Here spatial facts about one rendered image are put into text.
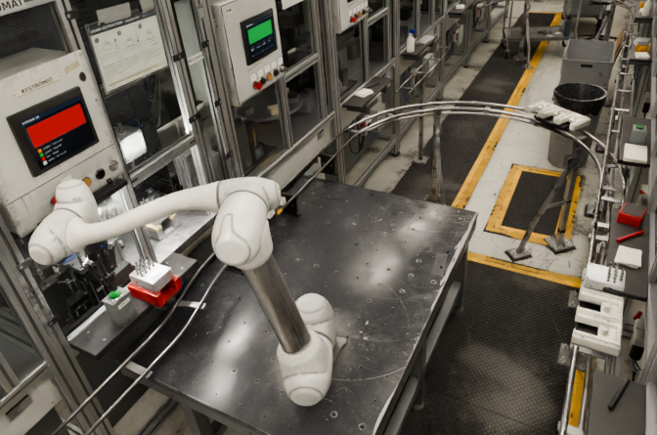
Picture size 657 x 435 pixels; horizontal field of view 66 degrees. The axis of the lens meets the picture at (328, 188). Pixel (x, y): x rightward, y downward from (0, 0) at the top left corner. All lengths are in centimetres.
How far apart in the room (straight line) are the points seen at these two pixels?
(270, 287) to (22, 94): 92
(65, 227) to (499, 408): 208
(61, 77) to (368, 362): 144
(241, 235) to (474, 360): 185
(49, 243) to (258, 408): 90
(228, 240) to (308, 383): 60
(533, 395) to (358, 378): 113
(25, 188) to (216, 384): 95
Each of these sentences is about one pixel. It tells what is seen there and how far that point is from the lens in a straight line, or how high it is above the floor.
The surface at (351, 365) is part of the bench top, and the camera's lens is 203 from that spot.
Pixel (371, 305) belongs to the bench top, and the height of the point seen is 68.
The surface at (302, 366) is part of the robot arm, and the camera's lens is 171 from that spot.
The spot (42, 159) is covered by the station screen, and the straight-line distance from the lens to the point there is 179.
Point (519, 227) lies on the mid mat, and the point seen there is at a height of 1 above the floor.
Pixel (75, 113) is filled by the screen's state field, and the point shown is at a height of 166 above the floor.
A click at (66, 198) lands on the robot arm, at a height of 148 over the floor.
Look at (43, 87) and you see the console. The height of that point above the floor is 177.
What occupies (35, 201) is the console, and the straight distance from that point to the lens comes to 183.
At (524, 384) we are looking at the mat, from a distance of 289.
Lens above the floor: 227
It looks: 33 degrees down
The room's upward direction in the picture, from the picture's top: 5 degrees counter-clockwise
